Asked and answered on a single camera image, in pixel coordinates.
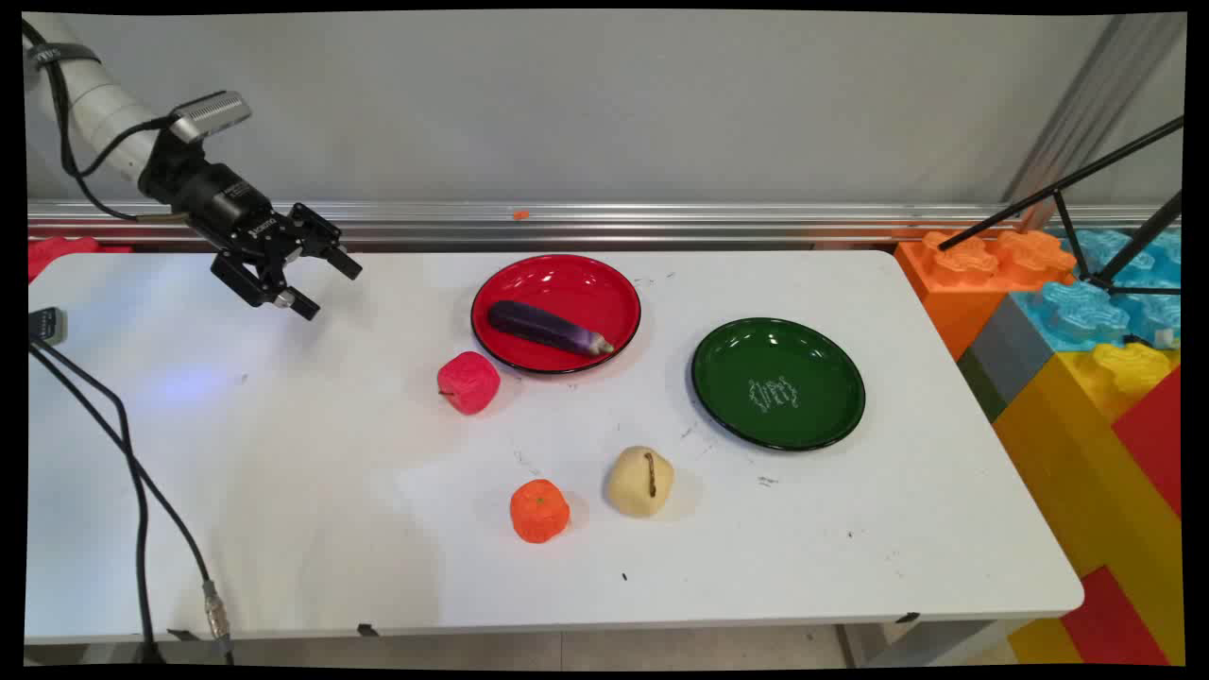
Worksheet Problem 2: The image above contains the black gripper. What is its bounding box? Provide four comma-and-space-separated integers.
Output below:
140, 132, 364, 323

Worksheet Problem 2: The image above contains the purple toy eggplant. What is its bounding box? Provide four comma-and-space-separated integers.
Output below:
486, 299, 616, 358

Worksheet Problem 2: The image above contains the red toy apple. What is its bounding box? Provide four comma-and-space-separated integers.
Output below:
436, 351, 502, 417

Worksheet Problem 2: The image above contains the red cloth piece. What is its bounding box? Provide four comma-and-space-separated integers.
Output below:
28, 236, 134, 284

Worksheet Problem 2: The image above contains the red enamel plate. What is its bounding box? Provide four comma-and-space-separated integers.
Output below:
470, 253, 643, 376

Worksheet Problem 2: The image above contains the orange toy tangerine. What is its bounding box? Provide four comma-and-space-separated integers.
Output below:
509, 479, 571, 546

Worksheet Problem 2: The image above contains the beige toy pear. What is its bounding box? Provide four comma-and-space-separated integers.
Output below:
605, 446, 676, 519

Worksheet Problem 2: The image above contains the green enamel plate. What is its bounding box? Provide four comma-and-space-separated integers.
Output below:
690, 316, 867, 452

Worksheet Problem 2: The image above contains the orange giant building block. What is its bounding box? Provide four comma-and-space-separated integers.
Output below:
894, 229, 1079, 362

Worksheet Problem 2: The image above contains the grey giant building block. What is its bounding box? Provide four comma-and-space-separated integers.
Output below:
956, 295, 1059, 424

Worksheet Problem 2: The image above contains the black tripod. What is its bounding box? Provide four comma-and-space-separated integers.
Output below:
936, 114, 1185, 297

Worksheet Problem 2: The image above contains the blue giant building block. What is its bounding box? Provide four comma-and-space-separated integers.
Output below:
1009, 227, 1183, 353

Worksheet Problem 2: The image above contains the yellow giant building block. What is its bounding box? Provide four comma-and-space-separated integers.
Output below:
992, 342, 1183, 666

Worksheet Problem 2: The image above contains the red giant building block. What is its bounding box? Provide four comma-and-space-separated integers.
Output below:
1111, 366, 1183, 519
1059, 565, 1174, 668

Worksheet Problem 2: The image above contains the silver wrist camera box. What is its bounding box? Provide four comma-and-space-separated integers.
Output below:
170, 91, 254, 145

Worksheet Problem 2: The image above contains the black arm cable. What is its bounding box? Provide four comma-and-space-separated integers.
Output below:
24, 19, 190, 224

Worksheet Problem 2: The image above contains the black cable with metal connector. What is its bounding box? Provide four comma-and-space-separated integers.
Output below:
30, 346, 235, 666

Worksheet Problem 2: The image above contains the plain black cable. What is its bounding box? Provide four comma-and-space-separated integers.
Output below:
30, 342, 163, 664

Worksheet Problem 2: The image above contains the aluminium rail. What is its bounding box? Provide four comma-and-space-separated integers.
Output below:
28, 198, 1182, 250

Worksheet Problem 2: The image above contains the aluminium frame post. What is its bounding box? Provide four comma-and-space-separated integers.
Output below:
999, 13, 1185, 233

